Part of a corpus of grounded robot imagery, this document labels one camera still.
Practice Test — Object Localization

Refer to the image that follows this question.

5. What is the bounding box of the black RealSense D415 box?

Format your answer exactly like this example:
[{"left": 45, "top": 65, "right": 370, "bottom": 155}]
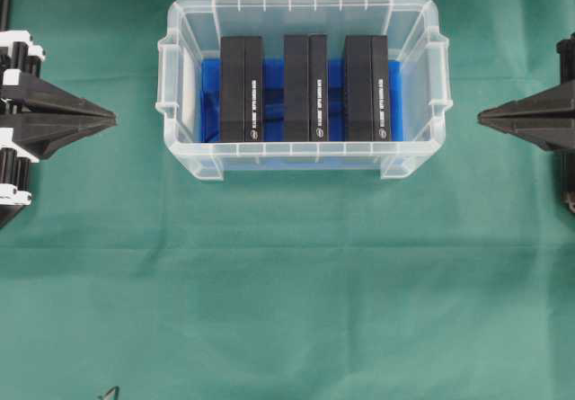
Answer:
[{"left": 283, "top": 34, "right": 329, "bottom": 142}]

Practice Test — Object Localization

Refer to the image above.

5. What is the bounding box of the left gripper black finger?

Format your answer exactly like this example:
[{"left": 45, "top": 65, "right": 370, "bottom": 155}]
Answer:
[
  {"left": 13, "top": 119, "right": 117, "bottom": 162},
  {"left": 17, "top": 74, "right": 116, "bottom": 120}
]

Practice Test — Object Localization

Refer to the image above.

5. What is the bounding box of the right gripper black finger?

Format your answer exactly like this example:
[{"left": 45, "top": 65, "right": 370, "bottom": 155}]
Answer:
[
  {"left": 480, "top": 120, "right": 574, "bottom": 151},
  {"left": 478, "top": 83, "right": 574, "bottom": 121}
]

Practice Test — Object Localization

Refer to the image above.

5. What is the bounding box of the blue plastic liner sheet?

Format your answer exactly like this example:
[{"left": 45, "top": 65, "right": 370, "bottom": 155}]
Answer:
[{"left": 200, "top": 58, "right": 404, "bottom": 143}]

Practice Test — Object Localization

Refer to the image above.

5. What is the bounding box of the black pointed tip bottom edge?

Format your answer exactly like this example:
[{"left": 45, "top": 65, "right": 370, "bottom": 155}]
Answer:
[{"left": 98, "top": 386, "right": 120, "bottom": 400}]

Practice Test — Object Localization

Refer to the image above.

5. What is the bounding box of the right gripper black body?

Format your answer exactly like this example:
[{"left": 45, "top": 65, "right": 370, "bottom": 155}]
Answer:
[{"left": 554, "top": 33, "right": 575, "bottom": 215}]

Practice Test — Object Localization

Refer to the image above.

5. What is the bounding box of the clear plastic storage case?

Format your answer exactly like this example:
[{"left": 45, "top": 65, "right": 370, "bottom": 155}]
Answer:
[{"left": 155, "top": 0, "right": 453, "bottom": 180}]

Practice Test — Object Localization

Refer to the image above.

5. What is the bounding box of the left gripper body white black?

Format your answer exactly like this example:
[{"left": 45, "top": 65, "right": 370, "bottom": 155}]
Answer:
[{"left": 0, "top": 29, "right": 46, "bottom": 228}]

